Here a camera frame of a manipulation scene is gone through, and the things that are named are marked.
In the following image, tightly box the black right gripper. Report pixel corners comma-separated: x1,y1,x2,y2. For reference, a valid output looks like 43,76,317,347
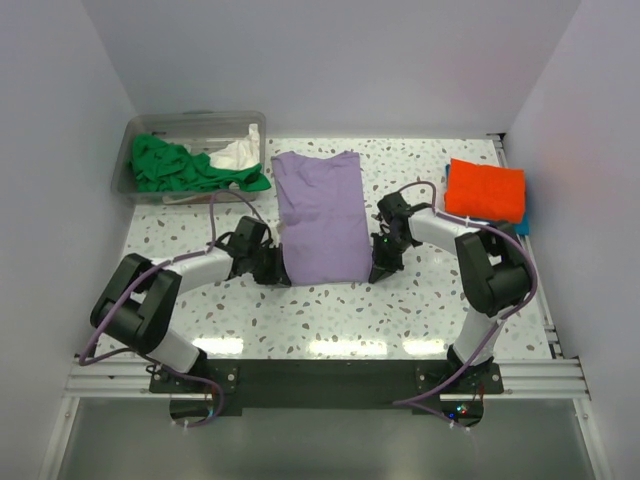
369,232,412,284

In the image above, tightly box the purple t shirt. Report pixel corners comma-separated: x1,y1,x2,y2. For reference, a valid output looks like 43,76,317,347
272,152,372,286

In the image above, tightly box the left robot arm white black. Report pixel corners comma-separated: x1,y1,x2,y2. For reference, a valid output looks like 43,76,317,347
90,216,291,392

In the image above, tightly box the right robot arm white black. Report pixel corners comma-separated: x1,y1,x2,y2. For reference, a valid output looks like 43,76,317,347
369,192,538,393

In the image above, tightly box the white t shirt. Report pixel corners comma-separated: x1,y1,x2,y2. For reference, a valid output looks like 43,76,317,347
209,123,261,171

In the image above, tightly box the orange folded t shirt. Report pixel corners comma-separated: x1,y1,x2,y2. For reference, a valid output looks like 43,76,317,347
444,158,526,224

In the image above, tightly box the teal folded t shirt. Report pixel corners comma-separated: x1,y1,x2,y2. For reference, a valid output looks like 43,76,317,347
445,164,530,236

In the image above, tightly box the clear plastic bin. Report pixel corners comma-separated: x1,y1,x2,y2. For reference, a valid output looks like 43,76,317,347
111,111,271,205

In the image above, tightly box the green t shirt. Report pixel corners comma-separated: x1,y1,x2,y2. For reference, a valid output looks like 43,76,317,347
129,134,271,193

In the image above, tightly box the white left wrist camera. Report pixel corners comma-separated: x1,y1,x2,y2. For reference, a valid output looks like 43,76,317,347
271,222,285,243

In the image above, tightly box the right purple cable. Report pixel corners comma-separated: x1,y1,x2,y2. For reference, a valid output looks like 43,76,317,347
392,182,540,416

